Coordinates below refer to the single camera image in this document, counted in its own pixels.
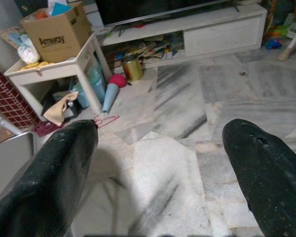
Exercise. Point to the pile of children's books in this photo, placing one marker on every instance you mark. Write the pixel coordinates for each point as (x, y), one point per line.
(148, 49)

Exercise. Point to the brown cardboard box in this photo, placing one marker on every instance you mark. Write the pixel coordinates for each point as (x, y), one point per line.
(59, 34)

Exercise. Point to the beige cloth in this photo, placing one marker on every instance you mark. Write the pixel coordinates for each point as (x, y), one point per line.
(58, 111)

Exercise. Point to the white folding chair grey seat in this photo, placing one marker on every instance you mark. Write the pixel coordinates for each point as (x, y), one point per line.
(10, 158)

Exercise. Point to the yellow cloth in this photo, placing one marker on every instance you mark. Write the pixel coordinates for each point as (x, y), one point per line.
(37, 65)

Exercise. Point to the black flat television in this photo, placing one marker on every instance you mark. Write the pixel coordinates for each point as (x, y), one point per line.
(143, 10)

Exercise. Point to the white leg with wooden foot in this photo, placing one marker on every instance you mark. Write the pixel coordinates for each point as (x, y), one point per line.
(289, 49)

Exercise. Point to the small white plastic table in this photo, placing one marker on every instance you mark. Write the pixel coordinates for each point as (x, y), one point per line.
(51, 71)

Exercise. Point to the light blue plastic bottle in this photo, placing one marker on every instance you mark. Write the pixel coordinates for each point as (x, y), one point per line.
(96, 84)

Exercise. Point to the blue plastic toy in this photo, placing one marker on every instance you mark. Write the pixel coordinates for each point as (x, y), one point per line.
(273, 44)

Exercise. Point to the gold metal tin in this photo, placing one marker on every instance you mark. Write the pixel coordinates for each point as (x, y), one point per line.
(132, 69)

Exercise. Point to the white plastic bag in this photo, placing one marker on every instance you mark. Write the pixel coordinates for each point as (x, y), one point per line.
(28, 53)

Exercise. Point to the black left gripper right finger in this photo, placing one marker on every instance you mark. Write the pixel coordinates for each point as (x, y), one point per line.
(271, 177)

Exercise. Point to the pink and blue toy microphone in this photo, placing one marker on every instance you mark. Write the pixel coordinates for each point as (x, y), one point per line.
(111, 93)

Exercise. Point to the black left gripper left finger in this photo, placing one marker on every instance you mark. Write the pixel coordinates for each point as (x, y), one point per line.
(49, 177)

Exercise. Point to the maroon cloth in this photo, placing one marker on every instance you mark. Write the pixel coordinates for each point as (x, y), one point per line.
(45, 129)

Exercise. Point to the black box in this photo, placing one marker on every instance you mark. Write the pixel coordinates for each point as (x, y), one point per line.
(72, 112)

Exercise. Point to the white tv cabinet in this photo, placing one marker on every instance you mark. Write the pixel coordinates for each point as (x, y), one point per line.
(219, 37)

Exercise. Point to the blue paper sheet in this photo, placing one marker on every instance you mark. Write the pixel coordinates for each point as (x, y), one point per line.
(60, 8)

